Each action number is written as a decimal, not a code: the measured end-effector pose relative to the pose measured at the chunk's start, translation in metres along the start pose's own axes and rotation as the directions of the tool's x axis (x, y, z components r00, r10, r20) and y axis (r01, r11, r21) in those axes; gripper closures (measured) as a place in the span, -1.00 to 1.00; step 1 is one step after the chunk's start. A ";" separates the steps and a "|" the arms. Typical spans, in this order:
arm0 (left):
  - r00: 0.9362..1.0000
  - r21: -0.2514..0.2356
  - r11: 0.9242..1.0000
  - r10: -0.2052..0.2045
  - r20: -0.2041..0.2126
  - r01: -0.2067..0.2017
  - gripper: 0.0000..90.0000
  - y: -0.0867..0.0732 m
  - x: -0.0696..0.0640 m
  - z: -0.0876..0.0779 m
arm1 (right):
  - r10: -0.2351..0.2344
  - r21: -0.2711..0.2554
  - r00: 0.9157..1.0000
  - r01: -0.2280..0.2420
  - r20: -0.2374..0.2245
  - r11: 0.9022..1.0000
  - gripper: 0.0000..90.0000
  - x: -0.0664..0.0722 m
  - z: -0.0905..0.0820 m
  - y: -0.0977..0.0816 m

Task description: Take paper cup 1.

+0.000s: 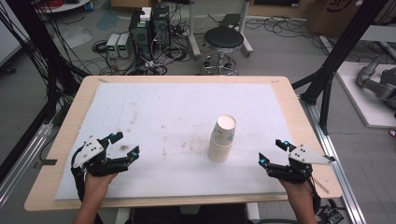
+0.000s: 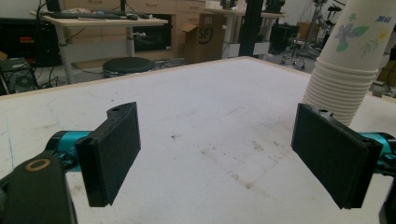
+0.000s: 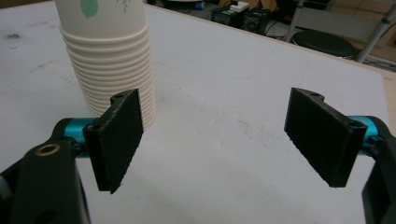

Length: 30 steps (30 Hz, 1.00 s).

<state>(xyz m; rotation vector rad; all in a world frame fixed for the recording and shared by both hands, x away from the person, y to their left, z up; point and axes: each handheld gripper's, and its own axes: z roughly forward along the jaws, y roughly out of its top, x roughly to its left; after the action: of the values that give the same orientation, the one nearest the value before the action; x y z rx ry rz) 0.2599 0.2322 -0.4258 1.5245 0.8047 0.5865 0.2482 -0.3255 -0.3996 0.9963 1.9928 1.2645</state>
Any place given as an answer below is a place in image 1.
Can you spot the person's dark clothing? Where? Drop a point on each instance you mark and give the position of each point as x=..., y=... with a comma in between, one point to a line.
x=186, y=214

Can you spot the person's right hand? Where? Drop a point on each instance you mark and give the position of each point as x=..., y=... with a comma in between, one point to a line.
x=295, y=189

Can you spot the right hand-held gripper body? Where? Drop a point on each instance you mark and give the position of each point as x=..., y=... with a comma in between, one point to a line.
x=299, y=165

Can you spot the small white box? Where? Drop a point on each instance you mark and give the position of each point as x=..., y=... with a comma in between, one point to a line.
x=145, y=14

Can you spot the small electronic board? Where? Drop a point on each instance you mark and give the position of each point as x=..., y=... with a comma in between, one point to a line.
x=330, y=215

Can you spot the black computer tower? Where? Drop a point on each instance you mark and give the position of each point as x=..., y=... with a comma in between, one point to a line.
x=140, y=37
x=161, y=28

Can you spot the black round stool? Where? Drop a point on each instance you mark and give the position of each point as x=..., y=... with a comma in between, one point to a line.
x=222, y=39

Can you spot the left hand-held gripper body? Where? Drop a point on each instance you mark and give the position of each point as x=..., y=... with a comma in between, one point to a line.
x=90, y=152

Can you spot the stack of white paper cups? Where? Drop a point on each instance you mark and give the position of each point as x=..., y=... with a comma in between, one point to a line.
x=222, y=140

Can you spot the brown cardboard box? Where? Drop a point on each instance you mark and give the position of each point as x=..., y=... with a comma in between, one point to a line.
x=333, y=15

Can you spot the white foam mat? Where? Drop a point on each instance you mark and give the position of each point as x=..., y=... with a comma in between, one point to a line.
x=174, y=112

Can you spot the black tape strip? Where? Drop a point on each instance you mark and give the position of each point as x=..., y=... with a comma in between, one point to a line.
x=49, y=162

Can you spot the white desk leg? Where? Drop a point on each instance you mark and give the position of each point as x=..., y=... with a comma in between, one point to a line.
x=193, y=34
x=246, y=34

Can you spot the person's left hand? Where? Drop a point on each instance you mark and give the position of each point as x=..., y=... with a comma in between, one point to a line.
x=98, y=186

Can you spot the aluminium rail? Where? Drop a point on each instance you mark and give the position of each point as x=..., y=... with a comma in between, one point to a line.
x=336, y=161
x=21, y=161

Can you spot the white base board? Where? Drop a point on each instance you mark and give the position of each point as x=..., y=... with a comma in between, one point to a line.
x=358, y=99

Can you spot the grey bench power supply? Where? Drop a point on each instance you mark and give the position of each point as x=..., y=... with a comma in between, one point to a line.
x=112, y=45
x=124, y=46

